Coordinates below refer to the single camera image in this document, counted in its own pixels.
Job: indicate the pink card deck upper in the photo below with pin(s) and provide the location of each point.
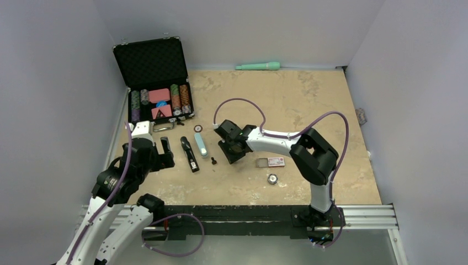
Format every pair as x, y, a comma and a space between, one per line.
159, 95

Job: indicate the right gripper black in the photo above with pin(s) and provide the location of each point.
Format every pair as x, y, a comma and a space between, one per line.
232, 158

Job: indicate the pink card deck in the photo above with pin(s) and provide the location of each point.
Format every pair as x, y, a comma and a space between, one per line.
159, 95
164, 111

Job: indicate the green chip stack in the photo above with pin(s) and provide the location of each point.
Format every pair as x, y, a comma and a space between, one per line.
135, 106

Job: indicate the mint green marker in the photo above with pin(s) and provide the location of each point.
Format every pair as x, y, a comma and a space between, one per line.
268, 66

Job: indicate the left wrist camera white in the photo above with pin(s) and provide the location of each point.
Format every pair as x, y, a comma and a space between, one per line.
143, 130

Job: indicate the light blue stapler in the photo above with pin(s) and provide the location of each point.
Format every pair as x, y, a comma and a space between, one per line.
201, 145

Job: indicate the poker chip near case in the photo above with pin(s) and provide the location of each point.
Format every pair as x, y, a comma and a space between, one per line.
198, 129

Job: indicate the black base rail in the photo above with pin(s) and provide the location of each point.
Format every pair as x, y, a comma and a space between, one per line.
293, 221

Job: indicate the black stapler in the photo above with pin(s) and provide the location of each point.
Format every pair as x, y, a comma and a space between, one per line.
186, 146

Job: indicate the red staple box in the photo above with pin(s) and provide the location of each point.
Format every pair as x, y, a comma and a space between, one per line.
270, 162

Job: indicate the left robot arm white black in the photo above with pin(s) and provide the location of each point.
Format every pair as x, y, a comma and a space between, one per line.
94, 242

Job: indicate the grey poker chip front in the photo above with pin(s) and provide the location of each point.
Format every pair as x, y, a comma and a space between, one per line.
272, 179

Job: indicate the pink card deck lower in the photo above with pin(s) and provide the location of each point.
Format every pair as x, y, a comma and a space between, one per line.
164, 111

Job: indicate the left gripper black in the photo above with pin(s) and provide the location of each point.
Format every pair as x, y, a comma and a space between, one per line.
162, 160

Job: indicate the orange chip stack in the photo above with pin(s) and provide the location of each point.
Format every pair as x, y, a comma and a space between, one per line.
185, 99

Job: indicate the black poker chip case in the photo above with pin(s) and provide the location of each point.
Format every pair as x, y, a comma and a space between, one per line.
154, 64

